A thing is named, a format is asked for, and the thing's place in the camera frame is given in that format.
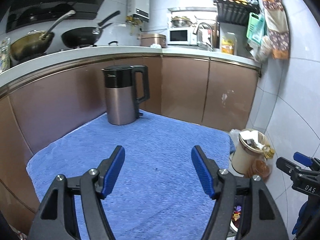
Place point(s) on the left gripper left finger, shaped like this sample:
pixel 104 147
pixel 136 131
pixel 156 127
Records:
pixel 95 185

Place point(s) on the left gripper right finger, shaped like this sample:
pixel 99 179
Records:
pixel 219 185

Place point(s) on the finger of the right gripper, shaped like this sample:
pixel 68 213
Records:
pixel 303 159

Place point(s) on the beige trash bin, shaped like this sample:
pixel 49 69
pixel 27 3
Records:
pixel 252 144

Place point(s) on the chrome kitchen faucet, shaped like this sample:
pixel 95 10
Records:
pixel 204 35

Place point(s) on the amber oil bottle on floor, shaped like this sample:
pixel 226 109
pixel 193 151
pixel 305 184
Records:
pixel 262 165

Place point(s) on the blue towel mat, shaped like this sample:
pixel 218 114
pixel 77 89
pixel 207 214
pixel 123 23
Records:
pixel 158 194

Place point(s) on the steel black electric kettle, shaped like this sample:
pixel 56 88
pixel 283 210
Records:
pixel 122 101

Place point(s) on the patterned hanging apron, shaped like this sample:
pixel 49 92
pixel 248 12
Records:
pixel 278 29

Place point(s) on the yellow detergent bag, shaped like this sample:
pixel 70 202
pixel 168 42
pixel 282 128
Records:
pixel 228 43

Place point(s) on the green cutting board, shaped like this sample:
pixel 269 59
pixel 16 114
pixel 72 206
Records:
pixel 255 28

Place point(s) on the black frying pan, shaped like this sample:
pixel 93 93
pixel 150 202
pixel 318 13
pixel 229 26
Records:
pixel 86 36

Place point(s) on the brown rice cooker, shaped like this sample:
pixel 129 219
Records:
pixel 147 40

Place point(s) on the white microwave oven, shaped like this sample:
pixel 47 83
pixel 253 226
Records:
pixel 182 36

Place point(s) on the white gas water heater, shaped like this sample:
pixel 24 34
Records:
pixel 138 9

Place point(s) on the black range hood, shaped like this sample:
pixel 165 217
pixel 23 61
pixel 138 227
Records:
pixel 50 2

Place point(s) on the brass wok with handle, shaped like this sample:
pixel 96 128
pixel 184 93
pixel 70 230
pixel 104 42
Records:
pixel 36 41

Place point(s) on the black wall dish rack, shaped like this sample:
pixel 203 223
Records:
pixel 236 11

